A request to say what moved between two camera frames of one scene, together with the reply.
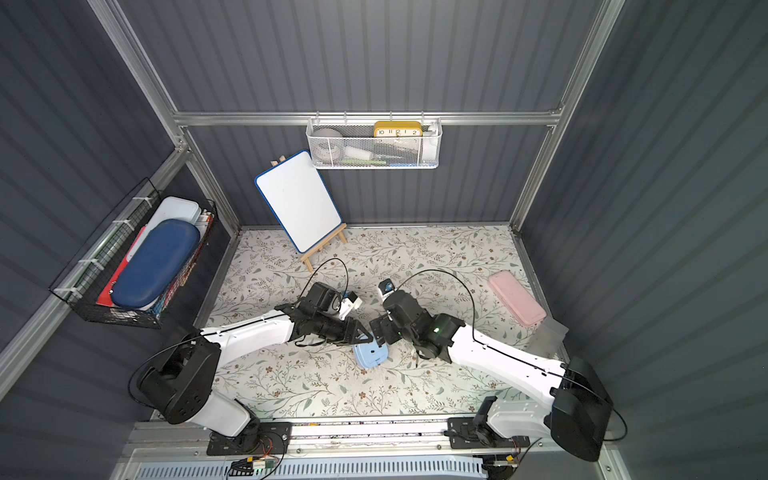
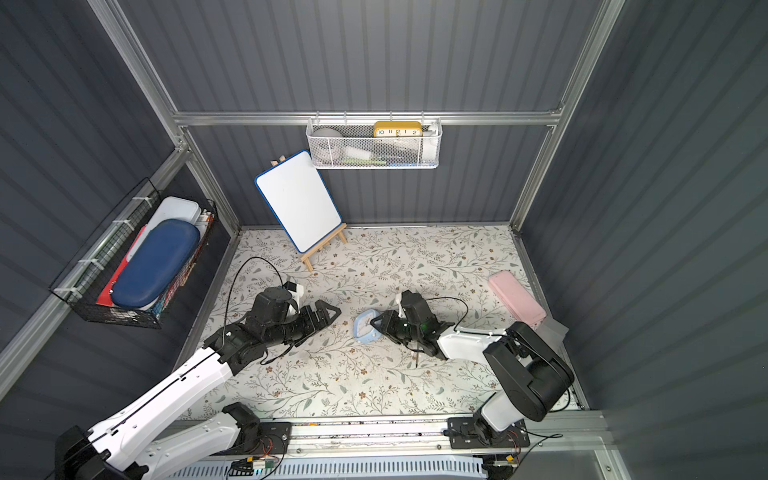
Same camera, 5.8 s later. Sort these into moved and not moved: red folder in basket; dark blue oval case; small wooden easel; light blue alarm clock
Moved: light blue alarm clock
Not moved: dark blue oval case; small wooden easel; red folder in basket
